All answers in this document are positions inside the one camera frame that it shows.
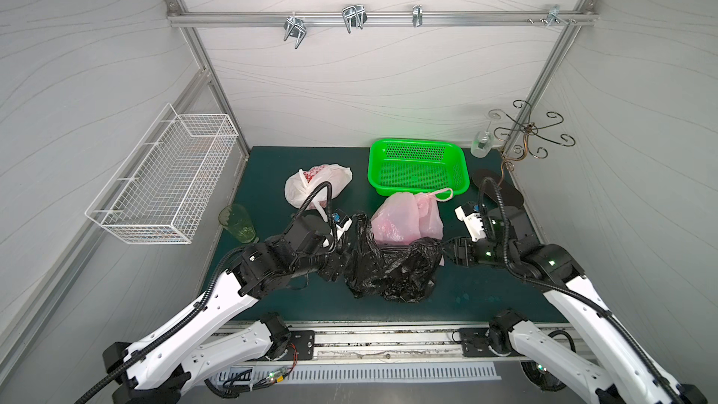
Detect black plastic bag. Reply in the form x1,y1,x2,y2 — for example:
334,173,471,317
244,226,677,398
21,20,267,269
343,213,443,303

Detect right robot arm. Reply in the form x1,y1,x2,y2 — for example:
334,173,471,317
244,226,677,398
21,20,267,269
452,177,707,403

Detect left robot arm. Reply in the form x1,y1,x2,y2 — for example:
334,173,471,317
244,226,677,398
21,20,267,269
78,181,352,403

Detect pink plastic bag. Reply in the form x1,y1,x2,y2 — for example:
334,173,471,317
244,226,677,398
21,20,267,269
370,188,454,246

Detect white plastic bag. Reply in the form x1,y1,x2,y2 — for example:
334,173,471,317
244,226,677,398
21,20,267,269
284,164,353,209

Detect clear glass bottle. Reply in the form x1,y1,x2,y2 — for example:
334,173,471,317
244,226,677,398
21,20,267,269
470,123,494,158

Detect green plastic basket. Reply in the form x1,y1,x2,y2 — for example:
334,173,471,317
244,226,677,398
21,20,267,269
368,138,470,198

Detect metal hook stand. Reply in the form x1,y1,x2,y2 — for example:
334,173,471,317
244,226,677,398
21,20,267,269
470,99,577,209

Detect white vent strip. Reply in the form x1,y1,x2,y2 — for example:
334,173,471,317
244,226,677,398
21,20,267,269
215,362,502,386

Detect metal clamp hook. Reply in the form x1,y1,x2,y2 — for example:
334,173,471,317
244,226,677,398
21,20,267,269
412,5,424,28
283,15,307,50
527,5,573,28
341,5,368,34

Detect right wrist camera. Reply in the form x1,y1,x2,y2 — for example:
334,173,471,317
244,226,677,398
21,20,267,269
454,202,486,242

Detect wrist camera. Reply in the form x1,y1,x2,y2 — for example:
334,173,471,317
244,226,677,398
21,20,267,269
454,202,486,242
329,209,353,233

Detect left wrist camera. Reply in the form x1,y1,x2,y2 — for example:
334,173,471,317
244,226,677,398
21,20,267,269
329,209,353,233

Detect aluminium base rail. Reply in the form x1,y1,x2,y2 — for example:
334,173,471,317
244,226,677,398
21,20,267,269
218,319,596,366

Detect white wire basket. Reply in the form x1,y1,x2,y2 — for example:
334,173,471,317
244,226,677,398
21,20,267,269
84,104,239,245

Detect metal crossbar rail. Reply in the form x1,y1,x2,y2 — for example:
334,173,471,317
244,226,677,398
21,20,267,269
168,9,599,28

